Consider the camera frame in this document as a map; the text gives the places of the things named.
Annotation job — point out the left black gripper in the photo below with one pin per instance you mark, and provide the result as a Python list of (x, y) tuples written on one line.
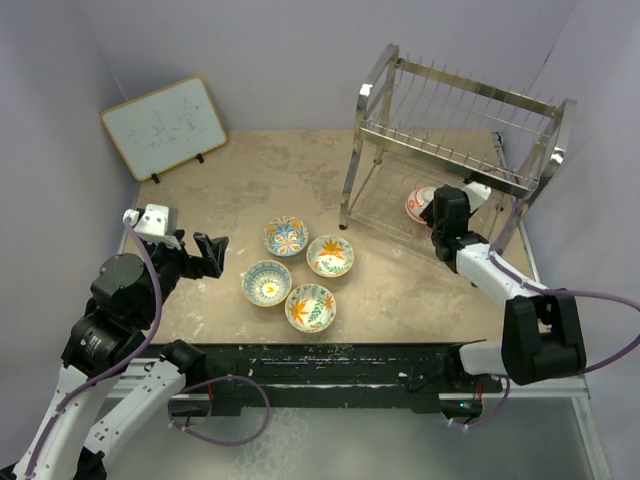
[(195, 264)]

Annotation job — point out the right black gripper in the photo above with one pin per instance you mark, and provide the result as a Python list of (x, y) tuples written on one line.
[(428, 215)]

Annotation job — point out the red patterned bowl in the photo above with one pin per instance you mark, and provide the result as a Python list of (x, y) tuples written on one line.
[(417, 201)]

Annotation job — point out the orange flower green leaf bowl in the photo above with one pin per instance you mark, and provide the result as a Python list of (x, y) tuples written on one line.
[(330, 256)]

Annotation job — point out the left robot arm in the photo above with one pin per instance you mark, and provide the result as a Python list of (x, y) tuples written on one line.
[(121, 317)]

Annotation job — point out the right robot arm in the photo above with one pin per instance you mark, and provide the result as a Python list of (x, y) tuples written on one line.
[(541, 334)]

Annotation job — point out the steel two-tier dish rack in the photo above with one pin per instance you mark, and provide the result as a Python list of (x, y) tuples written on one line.
[(417, 124)]

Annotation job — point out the blue rim yellow centre bowl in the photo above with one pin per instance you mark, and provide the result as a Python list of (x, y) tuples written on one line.
[(267, 283)]

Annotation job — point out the blue orange floral bowl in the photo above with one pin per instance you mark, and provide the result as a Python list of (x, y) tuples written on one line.
[(285, 236)]

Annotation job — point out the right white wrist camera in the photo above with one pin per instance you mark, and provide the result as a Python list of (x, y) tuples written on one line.
[(477, 194)]

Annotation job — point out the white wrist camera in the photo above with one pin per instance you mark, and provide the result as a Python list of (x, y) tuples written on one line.
[(155, 224), (477, 194)]

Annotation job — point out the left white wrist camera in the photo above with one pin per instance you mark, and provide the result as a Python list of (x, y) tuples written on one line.
[(155, 224)]

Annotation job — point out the small whiteboard wooden frame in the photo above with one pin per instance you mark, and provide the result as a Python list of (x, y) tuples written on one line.
[(165, 128)]

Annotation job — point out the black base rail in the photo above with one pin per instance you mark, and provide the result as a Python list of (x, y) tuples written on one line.
[(421, 377)]

